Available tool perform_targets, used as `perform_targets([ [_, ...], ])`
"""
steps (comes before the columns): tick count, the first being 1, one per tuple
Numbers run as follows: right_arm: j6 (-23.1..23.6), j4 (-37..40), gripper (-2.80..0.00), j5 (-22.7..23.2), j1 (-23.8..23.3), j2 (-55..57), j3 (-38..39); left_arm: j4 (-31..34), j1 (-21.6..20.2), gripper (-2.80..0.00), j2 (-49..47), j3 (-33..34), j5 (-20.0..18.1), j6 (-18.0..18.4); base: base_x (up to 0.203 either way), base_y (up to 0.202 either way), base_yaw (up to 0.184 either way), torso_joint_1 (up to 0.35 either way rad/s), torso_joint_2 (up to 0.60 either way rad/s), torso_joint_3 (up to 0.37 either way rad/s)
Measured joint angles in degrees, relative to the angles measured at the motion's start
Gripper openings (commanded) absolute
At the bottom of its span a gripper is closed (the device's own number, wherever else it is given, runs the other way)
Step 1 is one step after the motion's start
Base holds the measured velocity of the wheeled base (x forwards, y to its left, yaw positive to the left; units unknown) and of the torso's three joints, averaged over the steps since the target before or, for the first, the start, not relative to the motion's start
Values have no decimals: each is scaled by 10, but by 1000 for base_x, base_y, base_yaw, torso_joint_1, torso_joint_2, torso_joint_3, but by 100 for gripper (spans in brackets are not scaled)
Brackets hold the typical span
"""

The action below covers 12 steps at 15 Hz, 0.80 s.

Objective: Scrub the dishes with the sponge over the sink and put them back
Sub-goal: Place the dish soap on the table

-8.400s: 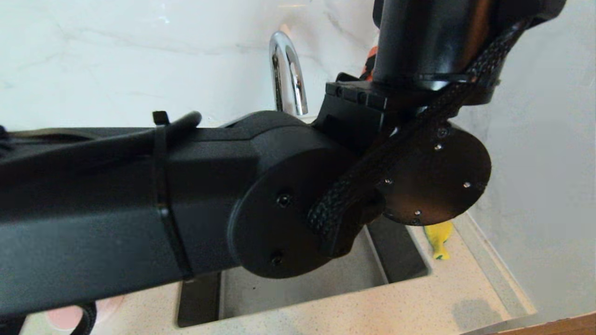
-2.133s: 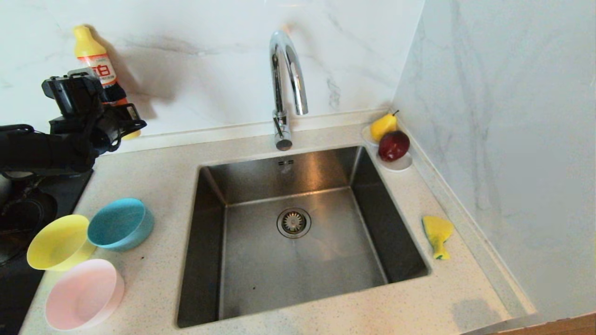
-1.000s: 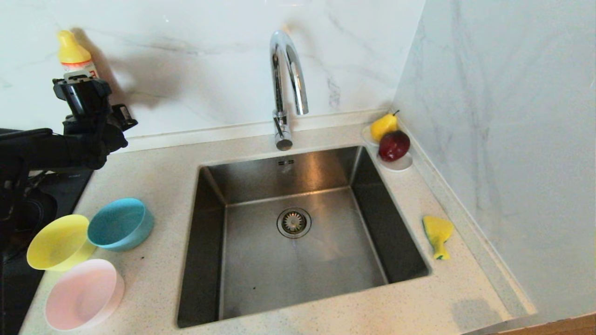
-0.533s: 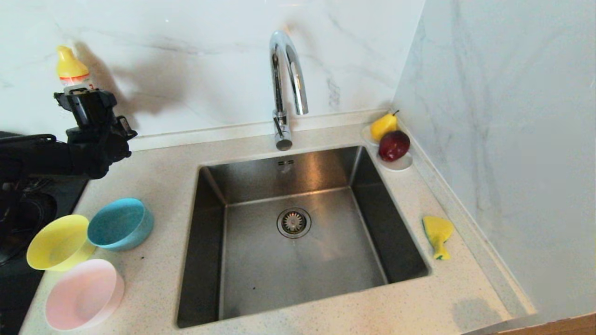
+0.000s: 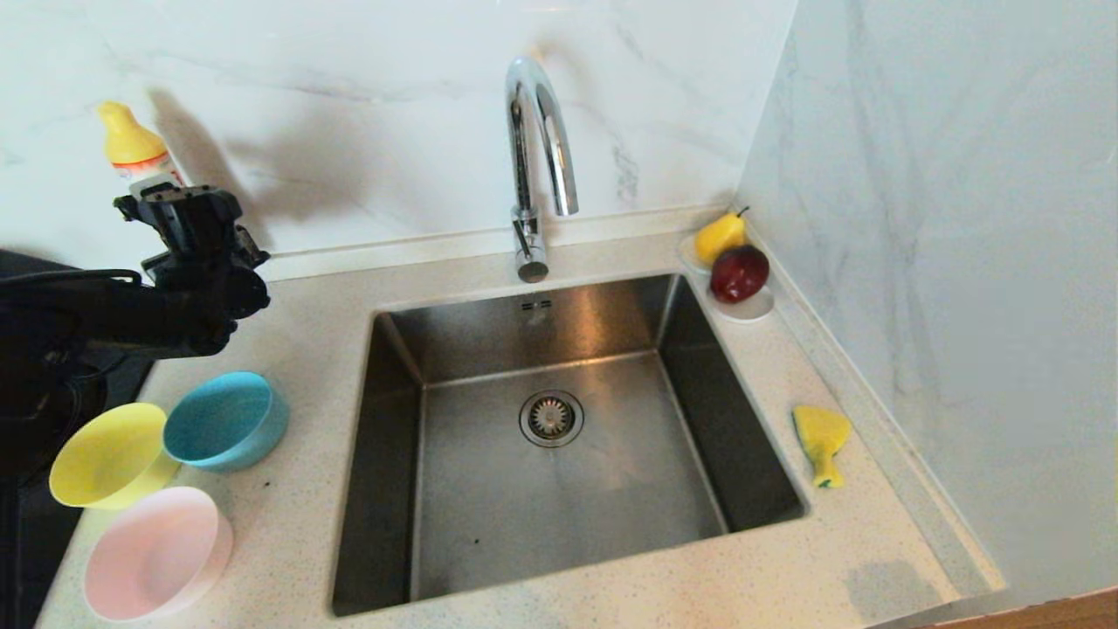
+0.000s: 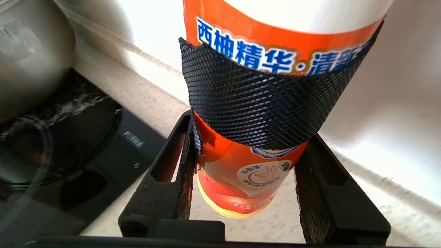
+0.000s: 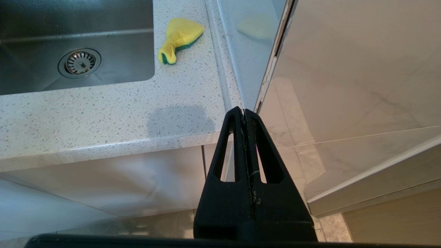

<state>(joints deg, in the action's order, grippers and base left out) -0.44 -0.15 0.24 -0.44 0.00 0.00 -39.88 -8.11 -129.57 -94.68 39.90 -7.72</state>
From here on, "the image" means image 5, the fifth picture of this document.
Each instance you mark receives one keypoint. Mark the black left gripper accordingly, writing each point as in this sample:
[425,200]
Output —
[218,301]

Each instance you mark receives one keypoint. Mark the orange yellow dish soap bottle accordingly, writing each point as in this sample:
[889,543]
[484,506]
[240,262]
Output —
[135,144]

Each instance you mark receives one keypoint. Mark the yellow fish-shaped sponge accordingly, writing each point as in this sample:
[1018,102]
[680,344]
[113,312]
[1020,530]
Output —
[821,432]

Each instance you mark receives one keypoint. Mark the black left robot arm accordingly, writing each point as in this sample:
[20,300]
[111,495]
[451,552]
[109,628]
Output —
[87,323]

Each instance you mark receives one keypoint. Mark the stainless steel sink basin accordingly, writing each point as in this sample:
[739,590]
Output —
[568,515]

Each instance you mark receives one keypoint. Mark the blue plastic bowl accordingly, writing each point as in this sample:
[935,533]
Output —
[225,424]

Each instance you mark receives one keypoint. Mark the yellow plastic bowl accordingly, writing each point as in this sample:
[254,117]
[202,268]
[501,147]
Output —
[109,454]

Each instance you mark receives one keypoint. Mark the pink plastic bowl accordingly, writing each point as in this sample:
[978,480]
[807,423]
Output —
[155,553]

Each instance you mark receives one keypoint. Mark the black induction cooktop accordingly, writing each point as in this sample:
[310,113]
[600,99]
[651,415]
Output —
[44,559]

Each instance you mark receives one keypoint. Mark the chrome gooseneck faucet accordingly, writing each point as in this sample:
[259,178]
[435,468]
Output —
[528,253]

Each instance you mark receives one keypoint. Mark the round metal drain strainer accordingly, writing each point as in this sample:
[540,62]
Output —
[552,419]

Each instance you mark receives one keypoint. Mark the yellow pear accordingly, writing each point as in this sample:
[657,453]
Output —
[718,238]

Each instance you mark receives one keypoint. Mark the dark red apple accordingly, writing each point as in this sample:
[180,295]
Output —
[739,273]

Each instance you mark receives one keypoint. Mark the small white dish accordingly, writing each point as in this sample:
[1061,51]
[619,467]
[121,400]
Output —
[744,312]

